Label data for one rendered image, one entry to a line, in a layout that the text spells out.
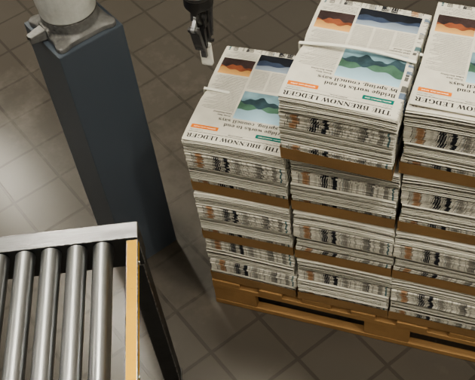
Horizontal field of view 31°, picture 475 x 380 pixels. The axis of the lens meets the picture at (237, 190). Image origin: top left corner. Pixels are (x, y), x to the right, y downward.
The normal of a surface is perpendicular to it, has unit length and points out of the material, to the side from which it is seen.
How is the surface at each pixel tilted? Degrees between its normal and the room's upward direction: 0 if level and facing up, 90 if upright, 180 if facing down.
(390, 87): 1
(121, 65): 90
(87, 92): 90
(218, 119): 1
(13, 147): 0
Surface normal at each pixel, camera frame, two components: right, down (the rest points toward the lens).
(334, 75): -0.05, -0.67
